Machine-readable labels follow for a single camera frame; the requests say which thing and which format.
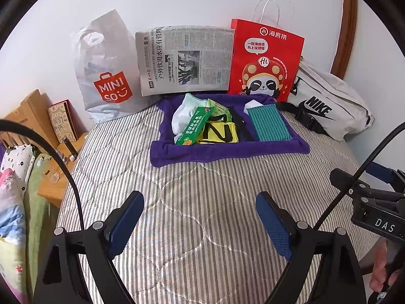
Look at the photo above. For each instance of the red paper bag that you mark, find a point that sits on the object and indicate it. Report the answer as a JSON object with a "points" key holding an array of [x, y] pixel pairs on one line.
{"points": [[269, 57]]}

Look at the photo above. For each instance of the yellow pouch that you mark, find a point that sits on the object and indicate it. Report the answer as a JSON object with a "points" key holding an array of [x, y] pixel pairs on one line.
{"points": [[218, 131]]}

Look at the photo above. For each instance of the wooden nightstand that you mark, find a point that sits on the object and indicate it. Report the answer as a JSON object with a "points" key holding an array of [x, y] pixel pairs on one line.
{"points": [[52, 193]]}

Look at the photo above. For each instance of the teal cloth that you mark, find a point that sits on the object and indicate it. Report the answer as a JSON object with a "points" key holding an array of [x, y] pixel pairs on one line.
{"points": [[269, 123]]}

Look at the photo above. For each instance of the person's right hand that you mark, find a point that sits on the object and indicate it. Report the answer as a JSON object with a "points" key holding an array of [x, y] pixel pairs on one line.
{"points": [[381, 269]]}

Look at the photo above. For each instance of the wooden headboard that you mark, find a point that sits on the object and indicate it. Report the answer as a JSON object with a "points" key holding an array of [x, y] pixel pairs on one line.
{"points": [[28, 110]]}

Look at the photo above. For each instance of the purple towel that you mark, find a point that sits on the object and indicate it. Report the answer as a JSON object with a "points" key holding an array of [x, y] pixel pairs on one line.
{"points": [[221, 153]]}

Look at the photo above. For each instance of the patterned book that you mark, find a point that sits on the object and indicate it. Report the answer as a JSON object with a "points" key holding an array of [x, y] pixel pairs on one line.
{"points": [[61, 122]]}

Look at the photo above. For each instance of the wooden door frame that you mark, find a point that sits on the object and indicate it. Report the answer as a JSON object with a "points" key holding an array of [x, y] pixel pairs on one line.
{"points": [[346, 31]]}

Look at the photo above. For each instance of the white plastic shopping bag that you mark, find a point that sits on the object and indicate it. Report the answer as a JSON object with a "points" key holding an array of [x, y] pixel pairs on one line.
{"points": [[107, 69]]}

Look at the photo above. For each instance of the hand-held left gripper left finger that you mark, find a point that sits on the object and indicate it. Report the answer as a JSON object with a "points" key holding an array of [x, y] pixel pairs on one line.
{"points": [[126, 221]]}

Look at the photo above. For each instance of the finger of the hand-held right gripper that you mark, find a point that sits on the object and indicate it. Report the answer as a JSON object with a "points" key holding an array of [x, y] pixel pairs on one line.
{"points": [[345, 180], [384, 172]]}

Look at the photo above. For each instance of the folded newspaper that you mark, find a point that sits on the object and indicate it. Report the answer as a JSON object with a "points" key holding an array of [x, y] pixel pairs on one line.
{"points": [[189, 57]]}

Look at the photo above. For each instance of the white waist bag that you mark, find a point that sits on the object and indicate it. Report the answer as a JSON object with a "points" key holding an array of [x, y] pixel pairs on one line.
{"points": [[332, 95]]}

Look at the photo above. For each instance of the long green packet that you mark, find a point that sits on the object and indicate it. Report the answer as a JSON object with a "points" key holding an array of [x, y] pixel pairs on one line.
{"points": [[193, 126]]}

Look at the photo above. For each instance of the colourful quilt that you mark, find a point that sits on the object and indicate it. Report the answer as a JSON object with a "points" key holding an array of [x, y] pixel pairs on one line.
{"points": [[11, 221]]}

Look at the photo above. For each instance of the light green tissue pack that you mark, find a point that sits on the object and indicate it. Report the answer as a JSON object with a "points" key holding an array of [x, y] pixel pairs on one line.
{"points": [[220, 110]]}

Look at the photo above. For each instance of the green blanket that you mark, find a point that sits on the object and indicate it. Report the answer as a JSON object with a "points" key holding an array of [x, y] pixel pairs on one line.
{"points": [[41, 221]]}

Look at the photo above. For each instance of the floral white pillow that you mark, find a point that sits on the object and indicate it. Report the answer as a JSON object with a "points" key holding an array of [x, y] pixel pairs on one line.
{"points": [[17, 164]]}

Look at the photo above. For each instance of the dark cylinder bottle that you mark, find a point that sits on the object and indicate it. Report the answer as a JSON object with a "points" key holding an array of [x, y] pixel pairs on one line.
{"points": [[69, 148]]}

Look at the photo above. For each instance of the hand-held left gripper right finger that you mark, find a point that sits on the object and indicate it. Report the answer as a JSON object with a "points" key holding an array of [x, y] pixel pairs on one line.
{"points": [[275, 224]]}

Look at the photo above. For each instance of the white sock with mint cuff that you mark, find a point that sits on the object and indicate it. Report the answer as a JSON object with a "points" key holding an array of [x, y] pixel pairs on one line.
{"points": [[182, 118]]}

